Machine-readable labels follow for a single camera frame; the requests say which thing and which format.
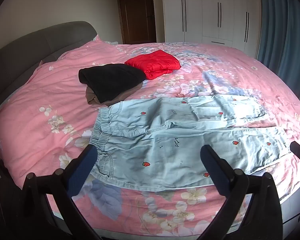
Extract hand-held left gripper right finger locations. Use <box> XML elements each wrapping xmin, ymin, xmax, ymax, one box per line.
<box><xmin>200</xmin><ymin>144</ymin><xmax>283</xmax><ymax>240</ymax></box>

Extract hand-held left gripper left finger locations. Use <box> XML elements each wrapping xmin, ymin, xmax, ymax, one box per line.
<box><xmin>22</xmin><ymin>144</ymin><xmax>100</xmax><ymax>240</ymax></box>

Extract light blue strawberry print pants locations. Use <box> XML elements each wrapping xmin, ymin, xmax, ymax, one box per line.
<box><xmin>89</xmin><ymin>94</ymin><xmax>294</xmax><ymax>189</ymax></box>

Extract grey bed base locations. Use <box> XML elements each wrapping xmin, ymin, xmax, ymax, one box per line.
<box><xmin>277</xmin><ymin>176</ymin><xmax>300</xmax><ymax>230</ymax></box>

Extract brown folded garment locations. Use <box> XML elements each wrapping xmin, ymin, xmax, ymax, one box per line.
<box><xmin>85</xmin><ymin>82</ymin><xmax>145</xmax><ymax>106</ymax></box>

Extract pink floral duvet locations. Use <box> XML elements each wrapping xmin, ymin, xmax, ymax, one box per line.
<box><xmin>0</xmin><ymin>34</ymin><xmax>300</xmax><ymax>236</ymax></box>

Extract black folded garment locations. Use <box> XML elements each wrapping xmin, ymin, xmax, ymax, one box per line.
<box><xmin>78</xmin><ymin>64</ymin><xmax>147</xmax><ymax>104</ymax></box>

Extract blue curtain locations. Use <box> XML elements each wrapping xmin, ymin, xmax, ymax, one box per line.
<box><xmin>257</xmin><ymin>0</ymin><xmax>300</xmax><ymax>103</ymax></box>

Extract red folded puffer jacket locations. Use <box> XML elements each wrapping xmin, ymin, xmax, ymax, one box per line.
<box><xmin>124</xmin><ymin>50</ymin><xmax>182</xmax><ymax>80</ymax></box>

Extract grey upholstered headboard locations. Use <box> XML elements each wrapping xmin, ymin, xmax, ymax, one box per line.
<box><xmin>0</xmin><ymin>21</ymin><xmax>98</xmax><ymax>120</ymax></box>

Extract white wardrobe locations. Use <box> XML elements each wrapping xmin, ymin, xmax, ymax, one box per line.
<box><xmin>161</xmin><ymin>0</ymin><xmax>263</xmax><ymax>60</ymax></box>

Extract dark wooden door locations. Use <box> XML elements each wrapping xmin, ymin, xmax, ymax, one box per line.
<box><xmin>116</xmin><ymin>0</ymin><xmax>157</xmax><ymax>45</ymax></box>

